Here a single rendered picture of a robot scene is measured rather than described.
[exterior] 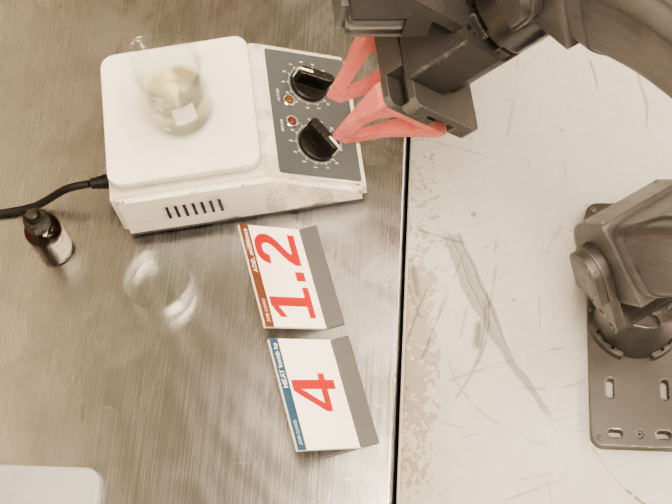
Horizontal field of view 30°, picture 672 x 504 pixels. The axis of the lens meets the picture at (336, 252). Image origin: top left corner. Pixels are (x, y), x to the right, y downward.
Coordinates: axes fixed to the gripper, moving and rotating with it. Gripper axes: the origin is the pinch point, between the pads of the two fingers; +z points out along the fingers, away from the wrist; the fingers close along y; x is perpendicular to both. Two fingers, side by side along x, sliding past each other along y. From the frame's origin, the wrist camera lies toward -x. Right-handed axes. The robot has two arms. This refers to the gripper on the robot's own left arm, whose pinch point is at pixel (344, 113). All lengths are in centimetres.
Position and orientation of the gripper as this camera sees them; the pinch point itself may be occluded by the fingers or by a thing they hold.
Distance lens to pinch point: 92.3
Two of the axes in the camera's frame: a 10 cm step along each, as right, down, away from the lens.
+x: 7.0, 2.2, 6.7
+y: 1.2, 9.0, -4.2
